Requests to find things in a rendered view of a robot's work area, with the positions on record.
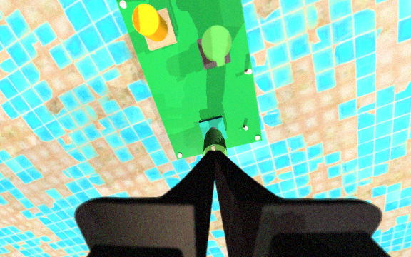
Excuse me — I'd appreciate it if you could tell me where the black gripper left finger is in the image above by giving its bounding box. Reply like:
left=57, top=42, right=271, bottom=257
left=74, top=151, right=215, bottom=257

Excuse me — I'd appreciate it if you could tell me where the green circuit board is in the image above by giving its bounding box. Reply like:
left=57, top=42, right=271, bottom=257
left=116, top=0, right=263, bottom=160

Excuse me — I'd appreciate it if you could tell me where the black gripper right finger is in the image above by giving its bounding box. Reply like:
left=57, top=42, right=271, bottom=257
left=215, top=151, right=383, bottom=257

